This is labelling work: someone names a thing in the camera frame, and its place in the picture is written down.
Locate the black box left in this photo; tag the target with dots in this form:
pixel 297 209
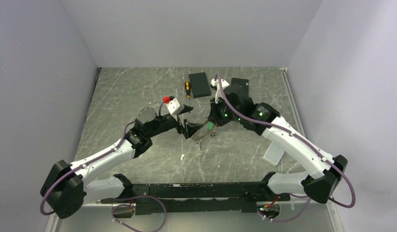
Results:
pixel 200 86

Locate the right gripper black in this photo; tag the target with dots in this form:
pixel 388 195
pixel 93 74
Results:
pixel 213 116

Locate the black box with label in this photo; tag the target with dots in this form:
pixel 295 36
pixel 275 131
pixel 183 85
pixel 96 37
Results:
pixel 243 83

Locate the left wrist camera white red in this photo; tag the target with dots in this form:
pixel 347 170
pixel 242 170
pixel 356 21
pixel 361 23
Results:
pixel 172 104

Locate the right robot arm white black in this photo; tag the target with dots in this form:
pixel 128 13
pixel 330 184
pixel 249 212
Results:
pixel 323 172

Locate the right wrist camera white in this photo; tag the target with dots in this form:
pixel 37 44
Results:
pixel 219 84

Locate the yellow black screwdriver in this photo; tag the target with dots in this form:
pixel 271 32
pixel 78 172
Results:
pixel 188 91

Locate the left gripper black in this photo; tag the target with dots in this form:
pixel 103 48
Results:
pixel 190 128

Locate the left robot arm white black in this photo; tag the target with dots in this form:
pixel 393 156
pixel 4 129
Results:
pixel 69 186

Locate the white grey tablet device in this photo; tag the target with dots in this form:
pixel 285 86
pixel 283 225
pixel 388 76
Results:
pixel 273 154

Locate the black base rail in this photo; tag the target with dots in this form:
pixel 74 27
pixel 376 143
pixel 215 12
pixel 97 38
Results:
pixel 245 197

